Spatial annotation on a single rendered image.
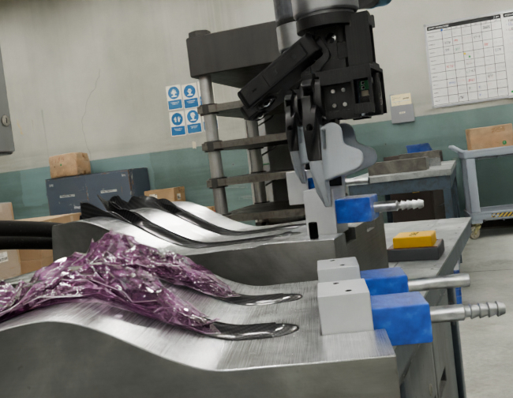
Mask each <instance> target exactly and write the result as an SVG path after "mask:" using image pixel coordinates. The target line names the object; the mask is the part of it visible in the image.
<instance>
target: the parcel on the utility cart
mask: <svg viewBox="0 0 513 398"><path fill-rule="evenodd" d="M466 142H467V149H468V151H470V150H477V149H484V148H496V147H504V146H510V145H513V129H512V124H511V123H508V124H503V125H497V126H487V127H479V128H473V129H467V130H466Z"/></svg>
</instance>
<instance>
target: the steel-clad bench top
mask: <svg viewBox="0 0 513 398"><path fill-rule="evenodd" d="M470 220H471V217H462V218H451V219H441V220H421V221H410V222H400V223H385V224H384V230H385V237H386V244H387V249H388V248H389V247H390V246H391V245H392V244H393V238H394V237H395V236H396V235H397V234H398V233H403V232H414V231H436V239H440V238H442V239H443V240H444V249H445V251H444V252H443V254H442V255H441V257H440V259H439V260H427V261H398V262H388V265H389V268H394V267H400V268H401V269H402V270H403V271H404V272H405V273H406V275H407V277H408V279H412V278H420V277H427V276H438V275H439V273H440V271H441V269H442V268H443V266H444V264H445V263H446V261H447V259H448V258H449V256H450V254H451V252H452V250H453V249H454V248H455V245H456V244H457V242H458V240H459V239H460V237H461V235H462V233H463V232H464V231H465V229H466V226H467V225H468V223H469V222H470ZM419 292H420V293H421V294H422V296H423V297H424V298H425V296H426V295H427V294H428V292H429V291H419Z"/></svg>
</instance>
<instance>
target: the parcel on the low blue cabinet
mask: <svg viewBox="0 0 513 398"><path fill-rule="evenodd" d="M49 164H50V172H51V178H63V177H69V176H76V175H87V174H91V166H90V161H89V158H88V154H87V153H84V152H71V153H66V154H61V155H57V156H51V157H49Z"/></svg>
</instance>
